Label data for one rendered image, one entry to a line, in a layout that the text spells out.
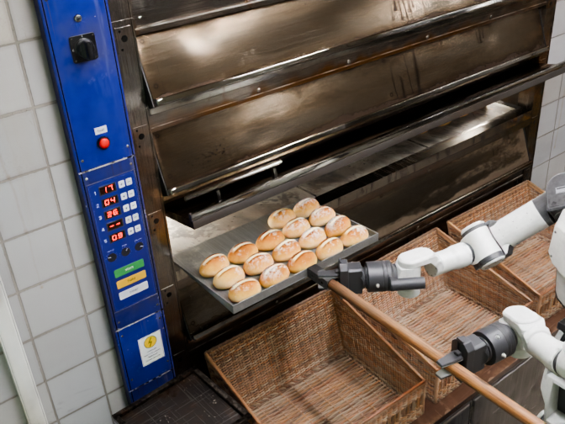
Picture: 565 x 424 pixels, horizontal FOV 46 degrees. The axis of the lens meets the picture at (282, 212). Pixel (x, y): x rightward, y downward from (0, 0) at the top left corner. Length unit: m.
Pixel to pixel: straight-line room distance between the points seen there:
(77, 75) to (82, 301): 0.63
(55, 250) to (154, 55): 0.56
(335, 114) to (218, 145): 0.45
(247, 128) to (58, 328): 0.78
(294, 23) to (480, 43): 0.93
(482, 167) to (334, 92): 0.99
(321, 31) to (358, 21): 0.15
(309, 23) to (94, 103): 0.72
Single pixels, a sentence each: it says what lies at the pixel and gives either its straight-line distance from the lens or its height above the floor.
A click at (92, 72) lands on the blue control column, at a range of 1.69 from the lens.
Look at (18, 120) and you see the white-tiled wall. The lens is 1.69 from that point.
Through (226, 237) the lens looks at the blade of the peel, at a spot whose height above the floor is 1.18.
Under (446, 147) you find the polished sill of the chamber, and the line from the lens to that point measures 2.75.
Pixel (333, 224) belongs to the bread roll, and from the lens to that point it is 2.12.
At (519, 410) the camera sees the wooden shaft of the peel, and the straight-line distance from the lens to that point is 1.61.
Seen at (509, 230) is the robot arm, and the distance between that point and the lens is 2.06.
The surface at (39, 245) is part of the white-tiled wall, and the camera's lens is 1.82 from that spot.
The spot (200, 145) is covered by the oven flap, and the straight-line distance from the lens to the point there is 1.94.
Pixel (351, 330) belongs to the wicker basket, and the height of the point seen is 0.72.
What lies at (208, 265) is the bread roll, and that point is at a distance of 1.98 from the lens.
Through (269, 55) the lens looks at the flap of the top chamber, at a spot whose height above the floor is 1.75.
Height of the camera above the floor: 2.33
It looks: 30 degrees down
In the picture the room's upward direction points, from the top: 4 degrees counter-clockwise
